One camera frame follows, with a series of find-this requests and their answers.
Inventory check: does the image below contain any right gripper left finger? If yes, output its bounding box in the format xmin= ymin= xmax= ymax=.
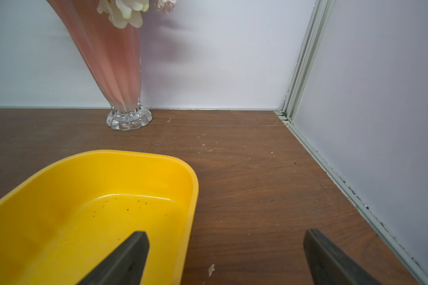
xmin=79 ymin=232 xmax=150 ymax=285

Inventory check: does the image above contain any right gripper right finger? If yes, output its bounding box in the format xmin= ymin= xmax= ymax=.
xmin=303 ymin=229 xmax=379 ymax=285

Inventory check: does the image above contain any yellow plastic tray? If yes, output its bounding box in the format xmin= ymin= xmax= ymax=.
xmin=0 ymin=150 xmax=199 ymax=285

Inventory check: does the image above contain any pink vase green plant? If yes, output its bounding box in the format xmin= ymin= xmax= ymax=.
xmin=49 ymin=0 xmax=176 ymax=131

